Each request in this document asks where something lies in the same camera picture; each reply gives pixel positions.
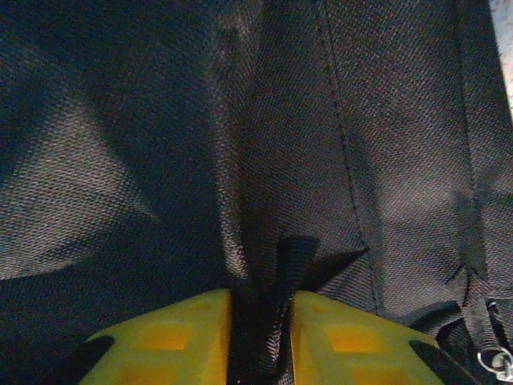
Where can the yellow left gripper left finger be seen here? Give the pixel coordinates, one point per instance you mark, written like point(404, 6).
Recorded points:
point(168, 345)

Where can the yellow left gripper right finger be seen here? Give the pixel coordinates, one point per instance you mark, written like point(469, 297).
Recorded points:
point(352, 345)

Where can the black backpack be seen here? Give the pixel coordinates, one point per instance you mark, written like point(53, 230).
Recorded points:
point(256, 140)

